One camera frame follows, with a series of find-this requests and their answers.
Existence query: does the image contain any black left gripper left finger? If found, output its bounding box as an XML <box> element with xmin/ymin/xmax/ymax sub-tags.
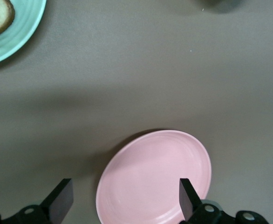
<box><xmin>0</xmin><ymin>178</ymin><xmax>74</xmax><ymax>224</ymax></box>

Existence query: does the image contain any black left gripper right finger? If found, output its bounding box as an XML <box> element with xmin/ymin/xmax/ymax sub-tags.
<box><xmin>179</xmin><ymin>178</ymin><xmax>271</xmax><ymax>224</ymax></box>

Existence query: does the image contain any pink shallow plate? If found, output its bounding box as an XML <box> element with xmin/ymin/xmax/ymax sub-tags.
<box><xmin>96</xmin><ymin>130</ymin><xmax>212</xmax><ymax>224</ymax></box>

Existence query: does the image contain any green plate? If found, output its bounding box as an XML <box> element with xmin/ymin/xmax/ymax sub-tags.
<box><xmin>0</xmin><ymin>0</ymin><xmax>47</xmax><ymax>68</ymax></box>

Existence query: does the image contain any toasted bread slice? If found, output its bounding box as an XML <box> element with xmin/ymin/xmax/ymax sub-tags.
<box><xmin>0</xmin><ymin>0</ymin><xmax>16</xmax><ymax>39</ymax></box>

